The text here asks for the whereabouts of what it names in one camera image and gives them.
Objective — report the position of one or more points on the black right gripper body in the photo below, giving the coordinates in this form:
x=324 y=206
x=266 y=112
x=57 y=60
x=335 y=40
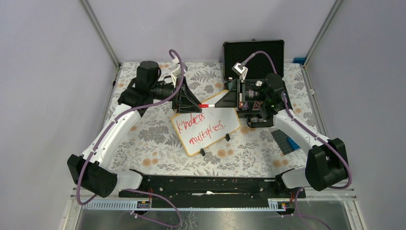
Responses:
x=250 y=94

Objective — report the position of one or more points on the blue box in corner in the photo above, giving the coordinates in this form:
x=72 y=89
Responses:
x=299 y=60

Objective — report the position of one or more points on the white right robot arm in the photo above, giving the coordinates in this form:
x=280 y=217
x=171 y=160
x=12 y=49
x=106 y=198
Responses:
x=327 y=163

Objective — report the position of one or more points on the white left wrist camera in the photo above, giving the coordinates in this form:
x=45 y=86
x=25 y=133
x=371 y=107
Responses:
x=175 y=73

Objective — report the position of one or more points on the yellow framed whiteboard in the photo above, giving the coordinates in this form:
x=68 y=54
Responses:
x=197 y=131

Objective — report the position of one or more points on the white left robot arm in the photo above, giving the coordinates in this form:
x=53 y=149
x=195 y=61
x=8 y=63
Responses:
x=89 y=169

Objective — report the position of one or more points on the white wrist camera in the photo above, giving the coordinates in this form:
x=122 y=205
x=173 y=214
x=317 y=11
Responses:
x=241 y=70
x=175 y=73

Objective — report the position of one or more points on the red marker cap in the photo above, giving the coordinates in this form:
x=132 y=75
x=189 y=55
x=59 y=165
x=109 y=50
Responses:
x=204 y=105

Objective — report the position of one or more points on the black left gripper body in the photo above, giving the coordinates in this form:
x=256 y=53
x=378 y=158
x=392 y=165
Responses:
x=175 y=102

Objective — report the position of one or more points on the floral patterned table mat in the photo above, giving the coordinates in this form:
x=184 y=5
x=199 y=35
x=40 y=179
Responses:
x=152 y=146

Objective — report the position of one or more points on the black poker chip case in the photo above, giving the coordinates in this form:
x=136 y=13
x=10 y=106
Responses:
x=264 y=60

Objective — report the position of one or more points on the grey lego baseplate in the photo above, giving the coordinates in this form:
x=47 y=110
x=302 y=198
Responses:
x=282 y=141

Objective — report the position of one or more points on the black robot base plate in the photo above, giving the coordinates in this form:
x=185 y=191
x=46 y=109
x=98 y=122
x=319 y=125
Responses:
x=211 y=192

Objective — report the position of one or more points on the blue lego brick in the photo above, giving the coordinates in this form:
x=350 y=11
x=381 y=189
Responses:
x=294 y=146

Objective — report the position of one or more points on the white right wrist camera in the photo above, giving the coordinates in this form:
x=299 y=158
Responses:
x=241 y=70

